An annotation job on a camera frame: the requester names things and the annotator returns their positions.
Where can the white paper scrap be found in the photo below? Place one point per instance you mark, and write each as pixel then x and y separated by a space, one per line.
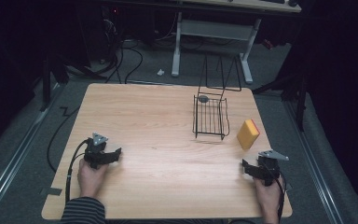
pixel 160 72

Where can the metal floor rail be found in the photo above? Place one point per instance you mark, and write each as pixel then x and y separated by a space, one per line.
pixel 9 177
pixel 315 174

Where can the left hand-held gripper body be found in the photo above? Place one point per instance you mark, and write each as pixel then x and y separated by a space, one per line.
pixel 97 149

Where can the grey tape strip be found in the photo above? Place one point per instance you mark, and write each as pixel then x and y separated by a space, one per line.
pixel 53 191

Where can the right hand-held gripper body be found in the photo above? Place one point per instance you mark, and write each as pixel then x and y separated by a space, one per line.
pixel 268 168

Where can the person's left hand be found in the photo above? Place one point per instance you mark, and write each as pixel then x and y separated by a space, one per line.
pixel 89 179

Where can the grey round object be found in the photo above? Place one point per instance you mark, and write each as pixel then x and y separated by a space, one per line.
pixel 203 99

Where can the person's right hand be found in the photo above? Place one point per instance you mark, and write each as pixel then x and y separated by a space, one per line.
pixel 268 199

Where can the black tripod stand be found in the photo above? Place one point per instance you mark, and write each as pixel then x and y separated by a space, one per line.
pixel 295 90
pixel 46 84

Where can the white-framed desk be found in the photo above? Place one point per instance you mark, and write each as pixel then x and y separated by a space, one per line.
pixel 214 29

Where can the yellow sponge with red side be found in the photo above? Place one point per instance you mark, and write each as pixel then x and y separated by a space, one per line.
pixel 247 134

